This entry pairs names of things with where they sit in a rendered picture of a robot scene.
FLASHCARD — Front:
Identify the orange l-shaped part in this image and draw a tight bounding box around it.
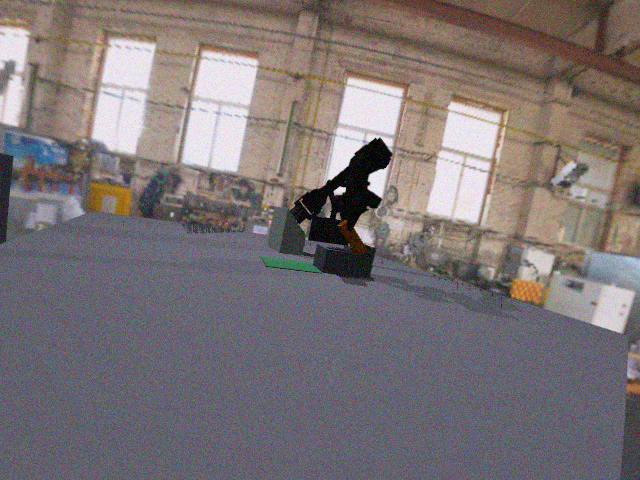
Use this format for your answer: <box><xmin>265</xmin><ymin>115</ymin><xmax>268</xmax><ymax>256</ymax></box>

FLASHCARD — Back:
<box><xmin>337</xmin><ymin>220</ymin><xmax>368</xmax><ymax>254</ymax></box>

